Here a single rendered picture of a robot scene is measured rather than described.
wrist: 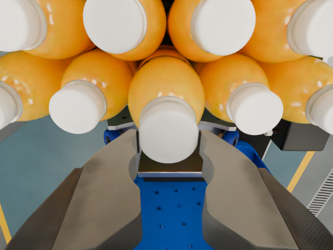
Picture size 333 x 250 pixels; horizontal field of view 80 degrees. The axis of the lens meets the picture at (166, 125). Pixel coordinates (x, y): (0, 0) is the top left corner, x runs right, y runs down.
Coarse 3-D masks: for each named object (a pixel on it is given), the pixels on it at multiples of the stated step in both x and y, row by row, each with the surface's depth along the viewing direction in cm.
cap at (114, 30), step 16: (96, 0) 12; (112, 0) 12; (128, 0) 12; (96, 16) 13; (112, 16) 13; (128, 16) 13; (96, 32) 13; (112, 32) 13; (128, 32) 13; (112, 48) 14; (128, 48) 14
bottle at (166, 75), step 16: (160, 48) 25; (144, 64) 18; (160, 64) 16; (176, 64) 17; (144, 80) 15; (160, 80) 15; (176, 80) 15; (192, 80) 16; (128, 96) 17; (144, 96) 15; (160, 96) 14; (176, 96) 14; (192, 96) 15; (144, 112) 14; (192, 112) 14
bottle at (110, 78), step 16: (80, 64) 18; (96, 64) 18; (112, 64) 20; (128, 64) 23; (64, 80) 18; (80, 80) 17; (96, 80) 18; (112, 80) 19; (128, 80) 21; (112, 96) 19; (112, 112) 20
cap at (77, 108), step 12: (72, 84) 16; (60, 96) 15; (72, 96) 15; (84, 96) 15; (96, 96) 16; (60, 108) 16; (72, 108) 16; (84, 108) 16; (96, 108) 16; (60, 120) 16; (72, 120) 16; (84, 120) 16; (96, 120) 16; (72, 132) 17; (84, 132) 17
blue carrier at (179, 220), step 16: (144, 192) 33; (160, 192) 33; (176, 192) 33; (192, 192) 33; (144, 208) 30; (160, 208) 31; (176, 208) 30; (192, 208) 30; (144, 224) 28; (160, 224) 28; (176, 224) 28; (192, 224) 28; (144, 240) 26; (160, 240) 26; (176, 240) 26; (192, 240) 26
